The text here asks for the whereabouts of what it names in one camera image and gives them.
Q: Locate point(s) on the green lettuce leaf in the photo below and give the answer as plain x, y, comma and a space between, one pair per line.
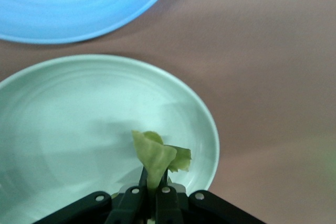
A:
155, 155

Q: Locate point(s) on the blue plate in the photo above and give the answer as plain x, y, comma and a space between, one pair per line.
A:
65, 6

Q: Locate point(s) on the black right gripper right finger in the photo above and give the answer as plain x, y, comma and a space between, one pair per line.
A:
168, 205

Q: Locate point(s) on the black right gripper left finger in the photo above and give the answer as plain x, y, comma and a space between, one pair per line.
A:
131, 205

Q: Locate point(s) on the light green plate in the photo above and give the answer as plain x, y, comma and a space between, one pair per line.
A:
78, 119

